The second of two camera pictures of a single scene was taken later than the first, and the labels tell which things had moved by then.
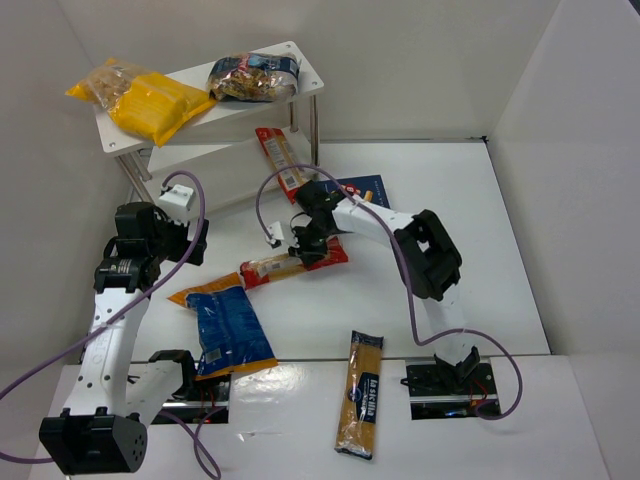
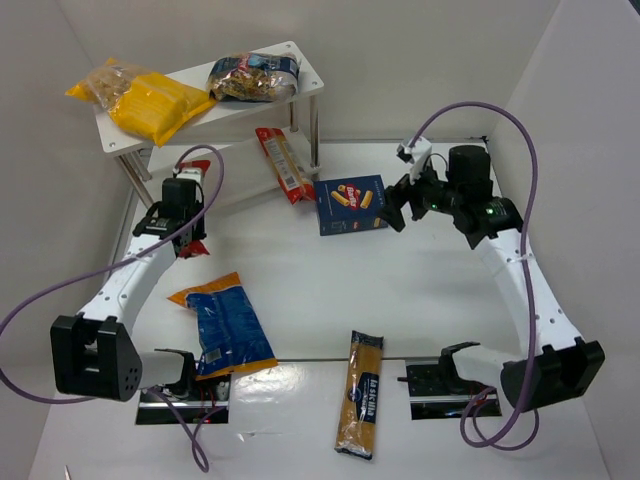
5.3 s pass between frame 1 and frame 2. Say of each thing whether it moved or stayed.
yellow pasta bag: stayed
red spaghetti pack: moved
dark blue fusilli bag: stayed
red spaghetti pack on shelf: stayed
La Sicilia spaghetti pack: stayed
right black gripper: moved
